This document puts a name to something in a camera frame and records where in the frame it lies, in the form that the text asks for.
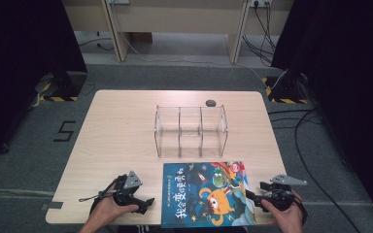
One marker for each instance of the black stand base striped tape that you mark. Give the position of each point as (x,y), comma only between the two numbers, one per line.
(286,90)
(63,85)

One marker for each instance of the person's left hand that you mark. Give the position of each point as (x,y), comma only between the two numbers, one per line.
(108,210)

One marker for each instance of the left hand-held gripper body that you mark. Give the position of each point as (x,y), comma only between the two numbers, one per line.
(124,191)

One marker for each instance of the black curtain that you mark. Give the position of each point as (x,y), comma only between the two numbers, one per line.
(346,81)
(22,64)

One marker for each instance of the white power strip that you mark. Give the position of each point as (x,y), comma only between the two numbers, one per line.
(119,1)

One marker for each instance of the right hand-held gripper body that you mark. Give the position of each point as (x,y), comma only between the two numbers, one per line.
(283,195)

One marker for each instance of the white wall socket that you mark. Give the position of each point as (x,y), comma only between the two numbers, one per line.
(260,2)

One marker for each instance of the person's right hand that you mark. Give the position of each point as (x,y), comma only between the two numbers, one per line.
(286,216)

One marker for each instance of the colourful cartoon picture book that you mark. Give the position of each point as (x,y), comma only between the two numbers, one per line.
(207,194)

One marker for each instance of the grey tape strip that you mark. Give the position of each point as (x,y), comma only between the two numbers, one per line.
(52,205)

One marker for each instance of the clear acrylic three-slot rack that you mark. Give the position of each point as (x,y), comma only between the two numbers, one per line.
(190,131)

